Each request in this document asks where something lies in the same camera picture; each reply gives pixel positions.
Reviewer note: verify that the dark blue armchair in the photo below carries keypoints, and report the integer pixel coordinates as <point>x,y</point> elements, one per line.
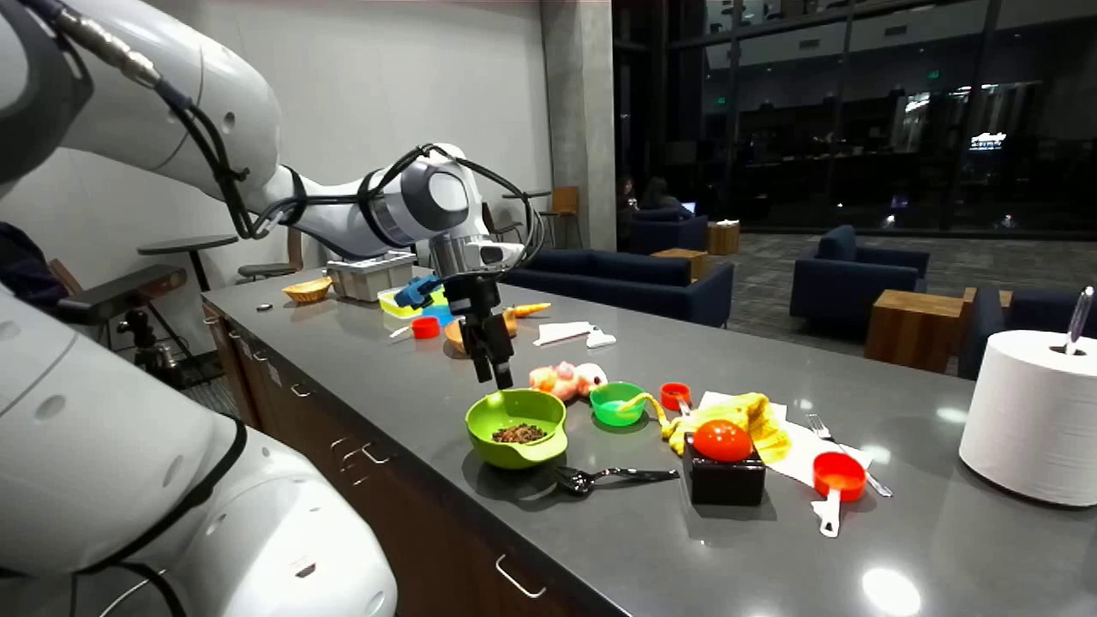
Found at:
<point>838,287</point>

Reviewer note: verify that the small green measuring cup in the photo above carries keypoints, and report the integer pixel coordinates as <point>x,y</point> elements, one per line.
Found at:
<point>621,405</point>

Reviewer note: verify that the black handled utensil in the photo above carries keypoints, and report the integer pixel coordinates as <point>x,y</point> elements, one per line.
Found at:
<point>583,480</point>

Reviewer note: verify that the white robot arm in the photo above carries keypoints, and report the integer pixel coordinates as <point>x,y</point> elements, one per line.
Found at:
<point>109,469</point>

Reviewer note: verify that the small red measuring cup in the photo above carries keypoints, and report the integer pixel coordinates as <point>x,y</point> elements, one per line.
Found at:
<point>678,396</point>

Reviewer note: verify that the yellow knitted cloth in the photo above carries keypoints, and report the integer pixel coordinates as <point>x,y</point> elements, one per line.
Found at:
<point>678,434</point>

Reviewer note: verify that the red measuring cup white handle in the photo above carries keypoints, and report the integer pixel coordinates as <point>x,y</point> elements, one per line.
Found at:
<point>838,480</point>

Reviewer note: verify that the camera on tripod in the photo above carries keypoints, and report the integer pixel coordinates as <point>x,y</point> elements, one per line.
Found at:
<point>131,301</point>

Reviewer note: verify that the white paper scraps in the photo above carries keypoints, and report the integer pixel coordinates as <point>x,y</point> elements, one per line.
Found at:
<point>574,331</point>

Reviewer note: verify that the white paper towel roll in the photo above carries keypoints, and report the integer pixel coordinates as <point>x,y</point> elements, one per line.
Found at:
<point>1032,413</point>

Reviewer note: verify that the wooden side table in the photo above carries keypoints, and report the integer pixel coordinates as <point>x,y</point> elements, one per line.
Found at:
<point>918,331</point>

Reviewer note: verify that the counter cabinet with handles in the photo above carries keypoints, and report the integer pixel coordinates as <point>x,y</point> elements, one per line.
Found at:
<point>388,434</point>

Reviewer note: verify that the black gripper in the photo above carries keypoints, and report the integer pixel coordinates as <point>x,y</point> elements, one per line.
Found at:
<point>475,306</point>

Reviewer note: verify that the metal tray container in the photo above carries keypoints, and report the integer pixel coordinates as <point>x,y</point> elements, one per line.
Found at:
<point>367,279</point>

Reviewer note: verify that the pink and white plush toy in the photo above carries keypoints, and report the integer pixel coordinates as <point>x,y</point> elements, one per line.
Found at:
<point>566,382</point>

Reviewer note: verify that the dark blue sofa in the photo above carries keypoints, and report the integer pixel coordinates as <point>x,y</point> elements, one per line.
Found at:
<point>634,283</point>

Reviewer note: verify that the lime green bowl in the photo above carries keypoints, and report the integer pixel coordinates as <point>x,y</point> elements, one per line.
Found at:
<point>515,430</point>

